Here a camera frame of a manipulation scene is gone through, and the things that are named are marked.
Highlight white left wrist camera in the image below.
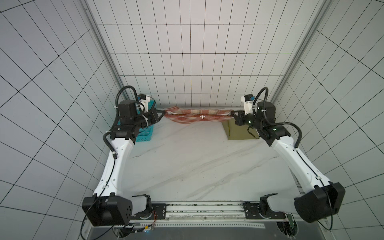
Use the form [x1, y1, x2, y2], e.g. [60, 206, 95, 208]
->
[138, 94, 152, 113]

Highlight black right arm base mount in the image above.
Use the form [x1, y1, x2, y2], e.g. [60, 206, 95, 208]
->
[243, 194, 286, 220]

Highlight olive green skirt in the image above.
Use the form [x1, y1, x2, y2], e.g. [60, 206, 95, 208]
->
[222, 119, 260, 140]

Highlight aluminium corner post right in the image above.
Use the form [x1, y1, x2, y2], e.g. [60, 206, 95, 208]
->
[270, 0, 334, 104]

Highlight red plaid skirt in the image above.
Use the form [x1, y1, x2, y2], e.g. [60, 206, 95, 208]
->
[165, 107, 233, 125]

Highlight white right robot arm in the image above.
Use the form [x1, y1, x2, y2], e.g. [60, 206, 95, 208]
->
[231, 87, 346, 223]

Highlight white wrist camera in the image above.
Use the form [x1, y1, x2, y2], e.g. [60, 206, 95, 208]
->
[138, 94, 152, 113]
[241, 94, 255, 115]

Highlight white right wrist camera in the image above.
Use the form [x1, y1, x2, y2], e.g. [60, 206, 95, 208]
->
[241, 94, 255, 115]

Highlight electronics board with wires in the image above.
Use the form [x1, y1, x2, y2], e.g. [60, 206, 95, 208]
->
[111, 209, 158, 240]

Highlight teal plastic basket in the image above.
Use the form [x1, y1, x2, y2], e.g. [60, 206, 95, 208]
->
[111, 99, 153, 143]

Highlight aluminium corner post left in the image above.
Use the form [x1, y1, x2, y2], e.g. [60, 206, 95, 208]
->
[80, 0, 125, 90]

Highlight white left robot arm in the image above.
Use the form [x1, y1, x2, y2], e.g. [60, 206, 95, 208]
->
[82, 85, 165, 230]

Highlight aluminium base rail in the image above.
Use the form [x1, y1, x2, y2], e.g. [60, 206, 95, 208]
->
[86, 200, 304, 230]

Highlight aluminium corner post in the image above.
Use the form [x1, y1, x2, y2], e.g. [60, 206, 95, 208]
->
[270, 0, 334, 104]
[80, 0, 125, 90]

